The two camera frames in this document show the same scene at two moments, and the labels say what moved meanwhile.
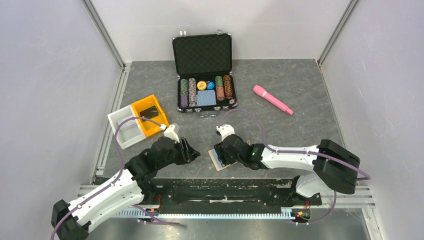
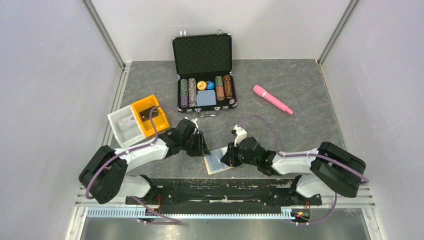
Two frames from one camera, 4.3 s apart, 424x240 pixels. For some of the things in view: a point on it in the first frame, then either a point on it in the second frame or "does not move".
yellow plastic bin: x=148 y=127 does not move
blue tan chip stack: x=192 y=92 does not move
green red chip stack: x=220 y=88 does not move
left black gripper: x=188 y=154 to x=201 y=149
